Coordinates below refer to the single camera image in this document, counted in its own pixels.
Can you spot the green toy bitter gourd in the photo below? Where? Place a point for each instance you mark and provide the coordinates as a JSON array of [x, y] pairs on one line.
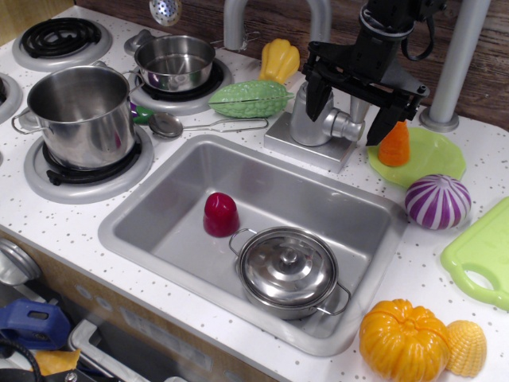
[[250, 99]]

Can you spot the stove burner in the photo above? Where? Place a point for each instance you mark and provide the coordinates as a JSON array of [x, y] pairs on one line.
[[11, 97], [61, 185], [184, 103], [61, 43]]

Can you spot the red toy pepper piece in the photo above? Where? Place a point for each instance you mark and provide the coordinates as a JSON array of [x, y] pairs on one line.
[[221, 217]]

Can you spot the back right stove burner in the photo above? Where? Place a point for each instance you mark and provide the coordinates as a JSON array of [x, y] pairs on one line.
[[184, 103]]

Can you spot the small lidded steel pot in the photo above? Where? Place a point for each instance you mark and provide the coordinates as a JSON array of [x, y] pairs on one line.
[[289, 272]]

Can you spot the light green cutting board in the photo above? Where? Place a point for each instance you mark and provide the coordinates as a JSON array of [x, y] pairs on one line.
[[477, 260]]

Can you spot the light green toy plate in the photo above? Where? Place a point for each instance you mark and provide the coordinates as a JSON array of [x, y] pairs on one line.
[[430, 153]]

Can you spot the yellow toy bell pepper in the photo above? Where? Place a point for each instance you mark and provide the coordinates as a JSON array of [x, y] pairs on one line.
[[280, 61]]

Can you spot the grey vertical post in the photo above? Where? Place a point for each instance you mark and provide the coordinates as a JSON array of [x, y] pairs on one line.
[[440, 116]]

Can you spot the orange toy carrot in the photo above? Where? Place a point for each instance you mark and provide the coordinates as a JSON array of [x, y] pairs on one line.
[[394, 149]]

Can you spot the small steel saucepan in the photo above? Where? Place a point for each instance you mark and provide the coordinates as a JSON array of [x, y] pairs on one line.
[[171, 63]]

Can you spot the yellow cloth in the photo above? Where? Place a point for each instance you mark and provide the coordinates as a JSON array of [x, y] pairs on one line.
[[55, 361]]

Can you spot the hanging perforated steel ladle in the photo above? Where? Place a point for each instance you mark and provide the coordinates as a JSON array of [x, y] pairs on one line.
[[166, 12]]

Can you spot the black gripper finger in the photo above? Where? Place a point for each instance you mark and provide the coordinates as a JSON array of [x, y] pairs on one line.
[[318, 92], [383, 124]]

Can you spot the front stove burner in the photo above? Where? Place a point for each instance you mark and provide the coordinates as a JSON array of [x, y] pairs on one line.
[[61, 185]]

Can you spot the silver oven knob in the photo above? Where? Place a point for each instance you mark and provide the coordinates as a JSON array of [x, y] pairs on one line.
[[17, 267]]

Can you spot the purple striped toy onion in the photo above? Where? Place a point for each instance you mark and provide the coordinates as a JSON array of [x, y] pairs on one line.
[[438, 202]]

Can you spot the silver faucet lever handle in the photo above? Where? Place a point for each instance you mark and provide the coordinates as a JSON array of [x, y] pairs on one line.
[[358, 109]]

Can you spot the purple toy eggplant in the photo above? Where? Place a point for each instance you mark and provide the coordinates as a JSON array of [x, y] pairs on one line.
[[140, 114]]

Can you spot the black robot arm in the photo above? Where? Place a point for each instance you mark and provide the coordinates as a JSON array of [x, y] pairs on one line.
[[397, 16]]

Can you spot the small steel strainer spoon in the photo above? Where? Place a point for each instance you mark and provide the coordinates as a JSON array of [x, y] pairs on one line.
[[167, 126]]

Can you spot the far left stove burner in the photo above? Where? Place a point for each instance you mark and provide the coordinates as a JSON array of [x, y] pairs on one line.
[[11, 97]]

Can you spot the large steel pot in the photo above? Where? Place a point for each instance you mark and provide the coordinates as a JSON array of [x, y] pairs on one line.
[[84, 115]]

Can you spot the back left stove burner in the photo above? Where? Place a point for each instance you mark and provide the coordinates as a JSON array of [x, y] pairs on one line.
[[61, 43]]

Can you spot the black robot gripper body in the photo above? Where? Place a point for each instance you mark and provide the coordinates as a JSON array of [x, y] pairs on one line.
[[368, 69]]

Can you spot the yellow toy corn piece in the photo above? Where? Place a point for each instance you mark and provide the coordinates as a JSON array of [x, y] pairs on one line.
[[468, 348]]

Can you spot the orange toy pumpkin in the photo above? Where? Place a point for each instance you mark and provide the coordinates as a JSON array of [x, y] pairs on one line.
[[401, 342]]

